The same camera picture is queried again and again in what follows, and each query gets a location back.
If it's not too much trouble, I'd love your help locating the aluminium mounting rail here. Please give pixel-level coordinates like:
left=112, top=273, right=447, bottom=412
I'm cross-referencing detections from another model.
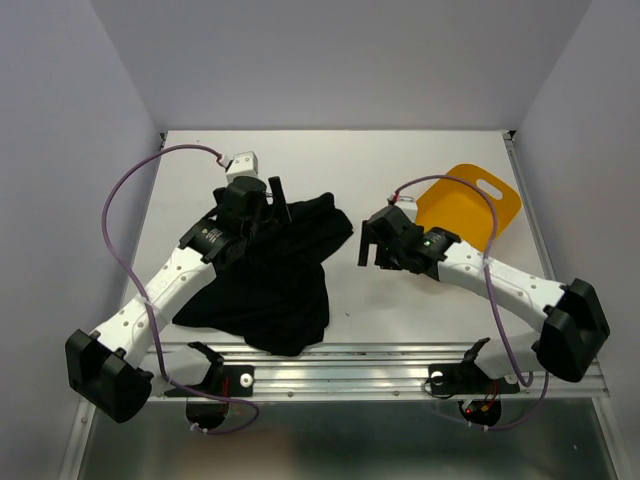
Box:
left=147, top=342, right=607, bottom=403

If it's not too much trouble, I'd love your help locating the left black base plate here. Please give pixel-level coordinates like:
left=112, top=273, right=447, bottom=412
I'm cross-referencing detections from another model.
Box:
left=189, top=364, right=255, bottom=398

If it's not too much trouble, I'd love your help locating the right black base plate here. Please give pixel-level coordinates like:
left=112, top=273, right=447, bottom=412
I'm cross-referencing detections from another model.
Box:
left=423, top=362, right=520, bottom=399

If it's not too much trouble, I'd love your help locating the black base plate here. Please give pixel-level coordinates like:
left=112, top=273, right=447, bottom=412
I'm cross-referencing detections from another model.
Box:
left=189, top=364, right=255, bottom=398
left=423, top=362, right=520, bottom=399

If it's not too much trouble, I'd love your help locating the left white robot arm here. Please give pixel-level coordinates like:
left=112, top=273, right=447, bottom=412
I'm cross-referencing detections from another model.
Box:
left=65, top=176, right=291, bottom=423

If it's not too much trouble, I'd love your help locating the yellow plastic basket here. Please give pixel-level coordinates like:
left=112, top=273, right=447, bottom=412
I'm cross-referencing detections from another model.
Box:
left=416, top=164, right=522, bottom=251

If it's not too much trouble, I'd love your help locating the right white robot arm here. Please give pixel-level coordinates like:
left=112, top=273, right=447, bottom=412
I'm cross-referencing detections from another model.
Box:
left=358, top=205, right=610, bottom=390

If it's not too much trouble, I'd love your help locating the black t shirt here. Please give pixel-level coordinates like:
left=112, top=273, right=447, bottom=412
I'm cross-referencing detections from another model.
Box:
left=172, top=192, right=353, bottom=357

